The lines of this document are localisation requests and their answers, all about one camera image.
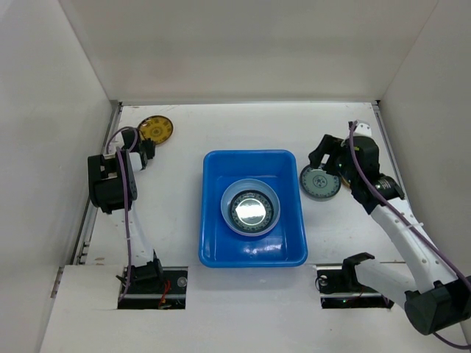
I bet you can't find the yellow patterned plate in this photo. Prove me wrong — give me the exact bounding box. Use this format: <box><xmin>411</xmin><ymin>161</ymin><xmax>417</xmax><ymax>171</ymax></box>
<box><xmin>138</xmin><ymin>115</ymin><xmax>174</xmax><ymax>145</ymax></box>
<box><xmin>340</xmin><ymin>176</ymin><xmax>350</xmax><ymax>188</ymax></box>

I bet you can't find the green floral plate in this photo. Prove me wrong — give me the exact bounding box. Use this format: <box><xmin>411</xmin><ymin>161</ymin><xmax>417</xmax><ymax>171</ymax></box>
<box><xmin>227</xmin><ymin>190</ymin><xmax>278</xmax><ymax>237</ymax></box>
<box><xmin>300</xmin><ymin>164</ymin><xmax>341</xmax><ymax>202</ymax></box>

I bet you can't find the light blue plastic plate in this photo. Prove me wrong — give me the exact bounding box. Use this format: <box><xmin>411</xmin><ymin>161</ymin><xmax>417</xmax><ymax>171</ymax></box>
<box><xmin>220</xmin><ymin>179</ymin><xmax>280</xmax><ymax>238</ymax></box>

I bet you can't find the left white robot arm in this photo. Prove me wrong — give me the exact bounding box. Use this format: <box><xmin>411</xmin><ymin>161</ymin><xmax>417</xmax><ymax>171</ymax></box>
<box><xmin>87</xmin><ymin>126</ymin><xmax>166</xmax><ymax>291</ymax></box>

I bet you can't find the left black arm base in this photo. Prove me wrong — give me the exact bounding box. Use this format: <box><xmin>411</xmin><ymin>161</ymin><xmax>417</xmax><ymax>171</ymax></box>
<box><xmin>116</xmin><ymin>258</ymin><xmax>188</xmax><ymax>310</ymax></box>

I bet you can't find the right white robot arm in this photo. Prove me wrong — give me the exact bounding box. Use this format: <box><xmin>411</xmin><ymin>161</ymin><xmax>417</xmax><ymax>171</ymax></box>
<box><xmin>308</xmin><ymin>135</ymin><xmax>470</xmax><ymax>335</ymax></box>

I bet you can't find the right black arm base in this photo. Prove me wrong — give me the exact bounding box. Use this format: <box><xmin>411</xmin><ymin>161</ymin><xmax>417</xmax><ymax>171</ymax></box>
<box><xmin>314</xmin><ymin>252</ymin><xmax>394</xmax><ymax>310</ymax></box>

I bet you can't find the blue plastic bin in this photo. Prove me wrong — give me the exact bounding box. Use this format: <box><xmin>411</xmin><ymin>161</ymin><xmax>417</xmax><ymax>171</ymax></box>
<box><xmin>199</xmin><ymin>149</ymin><xmax>308</xmax><ymax>268</ymax></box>

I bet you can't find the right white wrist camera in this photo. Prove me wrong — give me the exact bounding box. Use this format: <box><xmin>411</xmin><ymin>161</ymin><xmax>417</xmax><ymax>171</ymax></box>
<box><xmin>349</xmin><ymin>120</ymin><xmax>372</xmax><ymax>138</ymax></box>

